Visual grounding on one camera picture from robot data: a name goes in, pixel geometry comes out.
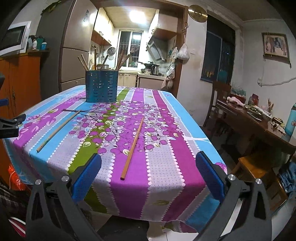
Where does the gold round wall clock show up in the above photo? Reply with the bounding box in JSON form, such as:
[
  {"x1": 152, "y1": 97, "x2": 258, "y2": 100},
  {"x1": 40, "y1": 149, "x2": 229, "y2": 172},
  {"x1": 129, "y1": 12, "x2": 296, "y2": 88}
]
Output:
[{"x1": 188, "y1": 4, "x2": 208, "y2": 23}]

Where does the dark wooden dining table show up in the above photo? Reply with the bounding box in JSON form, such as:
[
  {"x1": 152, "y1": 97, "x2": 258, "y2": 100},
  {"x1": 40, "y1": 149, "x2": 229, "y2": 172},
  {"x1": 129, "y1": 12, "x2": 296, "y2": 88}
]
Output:
[{"x1": 217, "y1": 98, "x2": 296, "y2": 163}]

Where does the bunch of chopsticks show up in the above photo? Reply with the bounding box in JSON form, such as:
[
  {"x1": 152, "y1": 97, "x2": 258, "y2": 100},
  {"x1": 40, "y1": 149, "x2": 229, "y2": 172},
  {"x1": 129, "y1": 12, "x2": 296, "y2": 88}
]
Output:
[{"x1": 77, "y1": 47, "x2": 131, "y2": 71}]

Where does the blue perforated utensil holder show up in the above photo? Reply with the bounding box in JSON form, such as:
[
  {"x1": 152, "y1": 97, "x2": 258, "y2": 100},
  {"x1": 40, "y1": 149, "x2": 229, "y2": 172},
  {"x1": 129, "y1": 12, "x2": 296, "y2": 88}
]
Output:
[{"x1": 85, "y1": 69, "x2": 119, "y2": 104}]

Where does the brown refrigerator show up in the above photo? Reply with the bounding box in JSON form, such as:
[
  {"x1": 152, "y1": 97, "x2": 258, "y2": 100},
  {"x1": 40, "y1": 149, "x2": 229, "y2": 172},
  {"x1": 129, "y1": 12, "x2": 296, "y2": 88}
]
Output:
[{"x1": 36, "y1": 0, "x2": 99, "y2": 99}]

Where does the green white bundle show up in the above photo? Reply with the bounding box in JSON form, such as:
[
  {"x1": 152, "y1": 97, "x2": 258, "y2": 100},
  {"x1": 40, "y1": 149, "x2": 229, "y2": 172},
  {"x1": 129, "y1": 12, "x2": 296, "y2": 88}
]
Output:
[{"x1": 231, "y1": 85, "x2": 247, "y2": 98}]

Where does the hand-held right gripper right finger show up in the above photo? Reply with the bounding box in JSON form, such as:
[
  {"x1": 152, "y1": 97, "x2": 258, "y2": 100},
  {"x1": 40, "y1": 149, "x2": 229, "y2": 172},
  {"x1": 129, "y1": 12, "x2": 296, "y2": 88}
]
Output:
[{"x1": 195, "y1": 151, "x2": 272, "y2": 241}]

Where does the white wall cable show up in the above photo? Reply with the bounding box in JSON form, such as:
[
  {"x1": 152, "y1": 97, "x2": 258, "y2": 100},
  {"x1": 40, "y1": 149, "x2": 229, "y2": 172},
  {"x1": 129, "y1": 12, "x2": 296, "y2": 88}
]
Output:
[{"x1": 257, "y1": 77, "x2": 296, "y2": 88}]

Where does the kitchen window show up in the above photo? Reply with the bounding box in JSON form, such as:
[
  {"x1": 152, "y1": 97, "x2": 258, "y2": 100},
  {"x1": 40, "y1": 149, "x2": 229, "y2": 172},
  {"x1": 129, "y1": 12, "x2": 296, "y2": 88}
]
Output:
[{"x1": 118, "y1": 30, "x2": 143, "y2": 68}]

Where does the hanging white plastic bag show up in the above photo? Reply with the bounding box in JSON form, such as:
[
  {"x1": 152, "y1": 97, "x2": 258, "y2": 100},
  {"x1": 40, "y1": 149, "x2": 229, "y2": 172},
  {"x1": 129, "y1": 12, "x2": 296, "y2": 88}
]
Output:
[{"x1": 177, "y1": 43, "x2": 190, "y2": 60}]

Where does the white microwave oven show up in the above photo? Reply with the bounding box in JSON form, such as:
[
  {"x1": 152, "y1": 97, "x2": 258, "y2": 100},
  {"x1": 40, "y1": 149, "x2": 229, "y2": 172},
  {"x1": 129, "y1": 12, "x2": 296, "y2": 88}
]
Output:
[{"x1": 0, "y1": 21, "x2": 32, "y2": 56}]

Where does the blue denim cloth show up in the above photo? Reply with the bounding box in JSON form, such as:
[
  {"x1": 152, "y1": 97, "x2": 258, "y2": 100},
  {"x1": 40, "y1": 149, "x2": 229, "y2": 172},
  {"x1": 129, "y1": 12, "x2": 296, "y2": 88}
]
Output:
[{"x1": 277, "y1": 162, "x2": 296, "y2": 195}]

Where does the floral striped tablecloth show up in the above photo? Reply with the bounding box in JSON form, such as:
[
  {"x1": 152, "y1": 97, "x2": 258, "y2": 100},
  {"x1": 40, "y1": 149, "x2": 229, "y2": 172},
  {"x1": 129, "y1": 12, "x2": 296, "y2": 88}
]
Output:
[{"x1": 2, "y1": 85, "x2": 228, "y2": 233}]

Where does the pink cloth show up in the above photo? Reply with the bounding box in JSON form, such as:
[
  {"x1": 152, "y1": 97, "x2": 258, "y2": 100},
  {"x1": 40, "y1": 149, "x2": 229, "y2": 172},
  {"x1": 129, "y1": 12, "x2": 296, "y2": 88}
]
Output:
[{"x1": 226, "y1": 96, "x2": 246, "y2": 108}]

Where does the wooden chopstick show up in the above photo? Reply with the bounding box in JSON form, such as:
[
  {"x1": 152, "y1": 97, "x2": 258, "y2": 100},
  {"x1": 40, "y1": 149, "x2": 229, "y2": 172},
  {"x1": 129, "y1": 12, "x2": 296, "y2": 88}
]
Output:
[
  {"x1": 36, "y1": 110, "x2": 82, "y2": 153},
  {"x1": 120, "y1": 116, "x2": 145, "y2": 181}
]

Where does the framed wall picture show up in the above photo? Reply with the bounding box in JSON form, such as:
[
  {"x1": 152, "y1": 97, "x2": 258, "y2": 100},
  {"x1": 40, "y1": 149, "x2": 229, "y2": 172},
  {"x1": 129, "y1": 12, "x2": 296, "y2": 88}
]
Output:
[{"x1": 261, "y1": 32, "x2": 291, "y2": 63}]

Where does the turquoise thermos bottle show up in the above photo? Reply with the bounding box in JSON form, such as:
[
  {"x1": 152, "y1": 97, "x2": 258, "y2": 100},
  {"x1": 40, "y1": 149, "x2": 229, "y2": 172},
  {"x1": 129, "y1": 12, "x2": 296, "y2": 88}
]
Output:
[{"x1": 284, "y1": 103, "x2": 296, "y2": 135}]

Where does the steel range hood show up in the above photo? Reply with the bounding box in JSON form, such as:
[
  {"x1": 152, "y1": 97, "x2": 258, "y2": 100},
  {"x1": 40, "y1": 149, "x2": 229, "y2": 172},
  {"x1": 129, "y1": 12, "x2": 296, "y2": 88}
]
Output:
[{"x1": 146, "y1": 38, "x2": 167, "y2": 62}]

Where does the beige kitchen wall cabinet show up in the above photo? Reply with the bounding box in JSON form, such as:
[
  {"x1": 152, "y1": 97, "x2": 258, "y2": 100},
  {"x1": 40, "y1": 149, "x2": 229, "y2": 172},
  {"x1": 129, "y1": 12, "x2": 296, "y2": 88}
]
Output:
[
  {"x1": 91, "y1": 8, "x2": 115, "y2": 46},
  {"x1": 151, "y1": 10, "x2": 179, "y2": 41}
]

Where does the red box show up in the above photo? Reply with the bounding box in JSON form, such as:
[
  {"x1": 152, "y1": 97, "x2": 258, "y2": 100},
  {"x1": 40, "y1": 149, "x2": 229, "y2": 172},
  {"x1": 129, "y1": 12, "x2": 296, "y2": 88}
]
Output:
[{"x1": 248, "y1": 94, "x2": 260, "y2": 106}]

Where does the dark room window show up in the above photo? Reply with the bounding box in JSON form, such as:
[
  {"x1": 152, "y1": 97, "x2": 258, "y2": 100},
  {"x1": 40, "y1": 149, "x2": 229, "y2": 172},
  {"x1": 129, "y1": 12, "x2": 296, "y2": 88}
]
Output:
[{"x1": 200, "y1": 13, "x2": 237, "y2": 84}]

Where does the orange plastic bag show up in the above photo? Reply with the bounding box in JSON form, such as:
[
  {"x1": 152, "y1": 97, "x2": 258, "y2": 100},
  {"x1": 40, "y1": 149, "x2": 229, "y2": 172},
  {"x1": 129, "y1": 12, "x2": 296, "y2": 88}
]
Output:
[{"x1": 8, "y1": 164, "x2": 26, "y2": 186}]

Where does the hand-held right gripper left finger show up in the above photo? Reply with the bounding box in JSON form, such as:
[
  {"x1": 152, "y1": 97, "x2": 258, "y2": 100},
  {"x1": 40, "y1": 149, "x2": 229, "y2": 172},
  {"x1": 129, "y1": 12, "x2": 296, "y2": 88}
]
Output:
[{"x1": 25, "y1": 153, "x2": 103, "y2": 241}]

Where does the orange wooden cabinet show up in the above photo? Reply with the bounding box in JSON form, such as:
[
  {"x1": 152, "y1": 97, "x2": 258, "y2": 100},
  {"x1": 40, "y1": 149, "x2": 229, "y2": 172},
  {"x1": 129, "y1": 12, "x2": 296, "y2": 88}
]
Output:
[{"x1": 0, "y1": 49, "x2": 50, "y2": 124}]

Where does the wooden chair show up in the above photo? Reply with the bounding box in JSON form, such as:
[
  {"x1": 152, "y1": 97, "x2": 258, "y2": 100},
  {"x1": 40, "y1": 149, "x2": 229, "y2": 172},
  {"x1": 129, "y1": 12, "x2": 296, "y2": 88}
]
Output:
[{"x1": 203, "y1": 81, "x2": 233, "y2": 133}]

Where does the yellow wooden stool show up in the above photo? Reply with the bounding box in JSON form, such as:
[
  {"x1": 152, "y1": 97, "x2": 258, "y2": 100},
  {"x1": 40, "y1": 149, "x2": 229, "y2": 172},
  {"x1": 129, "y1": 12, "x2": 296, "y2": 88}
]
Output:
[{"x1": 238, "y1": 155, "x2": 290, "y2": 209}]

